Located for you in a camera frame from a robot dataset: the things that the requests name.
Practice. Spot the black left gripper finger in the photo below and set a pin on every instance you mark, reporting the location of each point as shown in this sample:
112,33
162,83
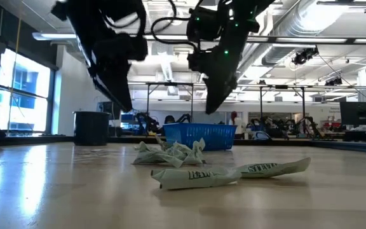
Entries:
122,86
105,82

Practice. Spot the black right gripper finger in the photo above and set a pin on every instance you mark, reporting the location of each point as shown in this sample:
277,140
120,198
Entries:
222,89
209,92

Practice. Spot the blue plastic basket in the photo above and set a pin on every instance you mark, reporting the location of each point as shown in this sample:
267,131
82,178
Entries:
208,135

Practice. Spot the green stevia packet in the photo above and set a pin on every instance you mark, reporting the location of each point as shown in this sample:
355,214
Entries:
186,179
161,143
265,170
195,152
180,151

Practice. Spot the green bills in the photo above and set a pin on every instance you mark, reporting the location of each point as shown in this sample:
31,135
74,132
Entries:
151,157

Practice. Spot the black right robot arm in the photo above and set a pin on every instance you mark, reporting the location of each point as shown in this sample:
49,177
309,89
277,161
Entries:
234,12

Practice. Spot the black background robot arm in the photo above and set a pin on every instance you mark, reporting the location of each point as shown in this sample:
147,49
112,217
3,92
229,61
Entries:
184,118
148,122

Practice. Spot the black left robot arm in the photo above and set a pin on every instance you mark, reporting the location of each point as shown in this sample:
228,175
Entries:
84,19

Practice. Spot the black monitor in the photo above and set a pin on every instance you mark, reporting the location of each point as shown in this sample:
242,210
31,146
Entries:
111,111
359,113

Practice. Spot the blue storage shelf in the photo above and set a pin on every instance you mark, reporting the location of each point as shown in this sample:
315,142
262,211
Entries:
127,119

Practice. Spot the person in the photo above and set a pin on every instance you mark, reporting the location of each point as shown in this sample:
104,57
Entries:
169,119
236,124

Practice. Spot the black cylindrical container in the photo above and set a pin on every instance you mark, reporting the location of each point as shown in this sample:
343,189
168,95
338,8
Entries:
91,128

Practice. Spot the dark blue rounded object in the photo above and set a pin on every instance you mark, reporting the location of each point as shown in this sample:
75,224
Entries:
261,136

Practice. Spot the blue-framed window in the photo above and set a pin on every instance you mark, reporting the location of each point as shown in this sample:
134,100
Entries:
27,105

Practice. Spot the cluttered background workbench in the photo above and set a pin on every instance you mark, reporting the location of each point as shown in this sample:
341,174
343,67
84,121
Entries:
297,130

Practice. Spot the dark background desk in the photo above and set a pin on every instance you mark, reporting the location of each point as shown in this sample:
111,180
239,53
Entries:
361,135

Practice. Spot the black background frame stand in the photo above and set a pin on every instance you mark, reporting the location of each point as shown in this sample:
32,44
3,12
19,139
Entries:
170,84
281,86

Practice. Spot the black ceiling light rail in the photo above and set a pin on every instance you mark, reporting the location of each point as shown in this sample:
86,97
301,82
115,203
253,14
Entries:
297,39

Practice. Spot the black ceiling camera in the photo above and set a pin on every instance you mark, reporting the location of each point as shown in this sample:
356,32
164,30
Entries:
334,82
305,54

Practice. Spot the silver ventilation duct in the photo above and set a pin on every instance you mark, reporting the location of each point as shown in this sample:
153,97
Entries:
297,22

